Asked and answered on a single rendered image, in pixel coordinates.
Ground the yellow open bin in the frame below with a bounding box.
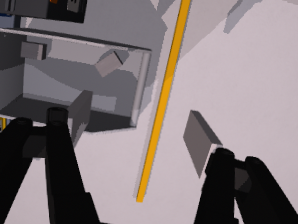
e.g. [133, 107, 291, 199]
[0, 117, 6, 133]

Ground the grey shelf rack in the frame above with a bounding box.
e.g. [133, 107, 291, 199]
[0, 16, 21, 126]

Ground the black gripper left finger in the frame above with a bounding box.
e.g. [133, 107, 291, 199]
[0, 90, 101, 224]

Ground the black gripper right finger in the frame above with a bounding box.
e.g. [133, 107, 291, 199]
[183, 110, 298, 224]

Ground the orange bar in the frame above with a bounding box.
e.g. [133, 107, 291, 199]
[136, 0, 190, 202]

